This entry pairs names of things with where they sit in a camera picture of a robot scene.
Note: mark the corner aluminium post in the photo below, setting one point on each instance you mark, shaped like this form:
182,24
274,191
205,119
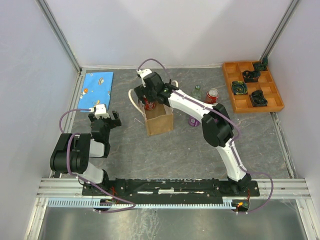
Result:
47,12
289,12

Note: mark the silver soda can front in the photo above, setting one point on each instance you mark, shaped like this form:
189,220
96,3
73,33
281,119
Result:
211,96

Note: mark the red soda can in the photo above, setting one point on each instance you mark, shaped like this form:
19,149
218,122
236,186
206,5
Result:
149,105

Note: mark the purple soda can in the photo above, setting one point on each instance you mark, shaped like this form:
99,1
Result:
193,122

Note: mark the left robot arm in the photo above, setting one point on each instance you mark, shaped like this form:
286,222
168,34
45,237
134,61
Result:
72,156

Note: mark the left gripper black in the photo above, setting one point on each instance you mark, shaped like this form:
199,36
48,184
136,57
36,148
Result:
116,121

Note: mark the rolled black sock upper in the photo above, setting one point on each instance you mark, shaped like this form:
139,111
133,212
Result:
251,76

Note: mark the right corner aluminium post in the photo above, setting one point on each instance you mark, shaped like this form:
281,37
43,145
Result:
289,12

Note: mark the left corner aluminium post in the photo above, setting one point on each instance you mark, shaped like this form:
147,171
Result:
47,12

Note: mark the orange compartment tray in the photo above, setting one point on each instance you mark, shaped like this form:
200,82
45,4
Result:
233,71

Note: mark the brown paper bag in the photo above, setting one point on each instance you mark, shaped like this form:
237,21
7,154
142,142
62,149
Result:
157,121

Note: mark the rolled green blue sock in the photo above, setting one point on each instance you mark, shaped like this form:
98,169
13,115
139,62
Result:
239,88

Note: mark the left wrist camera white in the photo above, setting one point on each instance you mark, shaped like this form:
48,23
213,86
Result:
100,111

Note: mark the blue patterned cloth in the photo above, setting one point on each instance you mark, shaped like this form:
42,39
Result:
96,89

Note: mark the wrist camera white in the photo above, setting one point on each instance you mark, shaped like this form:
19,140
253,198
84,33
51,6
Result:
142,74
100,111

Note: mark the rolled sock corner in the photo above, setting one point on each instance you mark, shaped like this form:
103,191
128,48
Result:
261,65

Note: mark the rolled black sock lower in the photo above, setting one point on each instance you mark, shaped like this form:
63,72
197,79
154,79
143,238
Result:
258,99

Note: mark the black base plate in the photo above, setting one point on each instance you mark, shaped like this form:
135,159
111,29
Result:
179,191

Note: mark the rolled black sock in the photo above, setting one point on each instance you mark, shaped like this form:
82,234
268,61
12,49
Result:
258,99
251,76

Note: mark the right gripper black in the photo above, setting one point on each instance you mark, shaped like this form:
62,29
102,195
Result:
141,91

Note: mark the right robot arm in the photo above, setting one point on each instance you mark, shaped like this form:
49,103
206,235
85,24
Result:
217,128

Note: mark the aluminium frame rail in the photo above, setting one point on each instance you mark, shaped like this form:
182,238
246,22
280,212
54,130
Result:
291,188

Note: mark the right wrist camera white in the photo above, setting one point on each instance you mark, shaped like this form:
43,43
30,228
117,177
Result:
142,74

